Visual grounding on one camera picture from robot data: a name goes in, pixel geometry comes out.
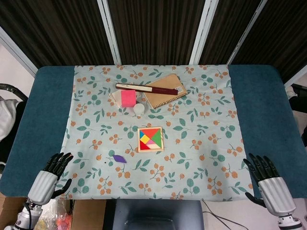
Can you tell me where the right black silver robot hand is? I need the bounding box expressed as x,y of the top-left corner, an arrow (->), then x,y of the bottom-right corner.
243,153 -> 297,218

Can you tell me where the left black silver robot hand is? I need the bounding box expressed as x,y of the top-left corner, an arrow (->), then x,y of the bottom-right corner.
27,152 -> 74,206

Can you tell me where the brown cardboard box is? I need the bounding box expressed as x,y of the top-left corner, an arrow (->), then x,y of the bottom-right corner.
0,191 -> 107,230

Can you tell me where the teal table cover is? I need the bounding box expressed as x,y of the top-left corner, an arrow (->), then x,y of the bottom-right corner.
0,64 -> 307,199

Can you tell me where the white fabric bundle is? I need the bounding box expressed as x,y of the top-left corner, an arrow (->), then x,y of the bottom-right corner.
0,98 -> 21,142

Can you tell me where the floral tablecloth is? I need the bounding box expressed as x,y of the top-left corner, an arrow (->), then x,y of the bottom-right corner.
58,64 -> 255,200

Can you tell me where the white shoe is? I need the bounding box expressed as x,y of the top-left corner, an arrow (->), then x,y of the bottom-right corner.
285,84 -> 307,98

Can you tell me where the red triangle block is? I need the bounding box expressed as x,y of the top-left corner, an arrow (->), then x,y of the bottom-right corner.
140,141 -> 162,151

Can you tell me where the dark grey robot torso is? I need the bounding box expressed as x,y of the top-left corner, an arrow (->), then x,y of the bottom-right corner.
103,199 -> 204,230

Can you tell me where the red triangle puzzle piece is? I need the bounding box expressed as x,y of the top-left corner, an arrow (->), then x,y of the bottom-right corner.
141,128 -> 162,140

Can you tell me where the pink cube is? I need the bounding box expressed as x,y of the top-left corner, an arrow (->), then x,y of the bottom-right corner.
120,90 -> 136,107

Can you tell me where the white round jar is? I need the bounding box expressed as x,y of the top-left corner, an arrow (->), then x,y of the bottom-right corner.
133,103 -> 146,117

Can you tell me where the green triangle puzzle piece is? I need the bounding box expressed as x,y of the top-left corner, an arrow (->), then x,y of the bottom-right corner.
151,130 -> 163,143

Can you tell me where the brown spiral notebook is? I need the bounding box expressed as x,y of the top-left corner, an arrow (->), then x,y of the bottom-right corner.
143,73 -> 188,110

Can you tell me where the dark ribbed screen panel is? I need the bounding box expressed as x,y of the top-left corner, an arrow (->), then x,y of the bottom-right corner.
231,0 -> 307,83
0,0 -> 115,69
198,0 -> 262,65
107,0 -> 207,65

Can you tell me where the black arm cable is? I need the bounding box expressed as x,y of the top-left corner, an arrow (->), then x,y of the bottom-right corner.
23,202 -> 34,230

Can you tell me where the black floor cable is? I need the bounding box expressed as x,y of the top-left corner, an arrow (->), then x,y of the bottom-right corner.
201,200 -> 232,230

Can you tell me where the colourful tangram puzzle tray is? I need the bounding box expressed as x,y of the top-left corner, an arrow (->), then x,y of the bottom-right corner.
137,126 -> 165,153

